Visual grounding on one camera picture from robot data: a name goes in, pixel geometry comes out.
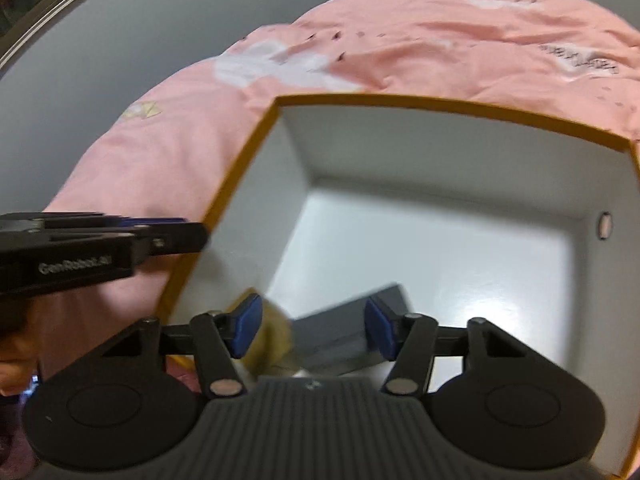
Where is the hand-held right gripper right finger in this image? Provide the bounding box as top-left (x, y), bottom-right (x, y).
top-left (365, 294), bottom-right (531, 397)

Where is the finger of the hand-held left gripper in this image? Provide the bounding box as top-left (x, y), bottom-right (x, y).
top-left (132, 222), bottom-right (209, 259)
top-left (42, 214), bottom-right (189, 233)

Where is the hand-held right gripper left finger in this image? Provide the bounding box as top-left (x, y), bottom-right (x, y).
top-left (100, 294), bottom-right (264, 399)

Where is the orange cardboard box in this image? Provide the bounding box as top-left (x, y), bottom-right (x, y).
top-left (157, 94), bottom-right (640, 479)

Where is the person's left hand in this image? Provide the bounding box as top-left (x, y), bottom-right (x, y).
top-left (0, 331), bottom-right (41, 397)

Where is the pink printed blanket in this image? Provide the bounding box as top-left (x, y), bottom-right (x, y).
top-left (30, 0), bottom-right (640, 378)

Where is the window frame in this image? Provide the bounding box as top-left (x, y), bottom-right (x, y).
top-left (0, 0), bottom-right (138, 70)

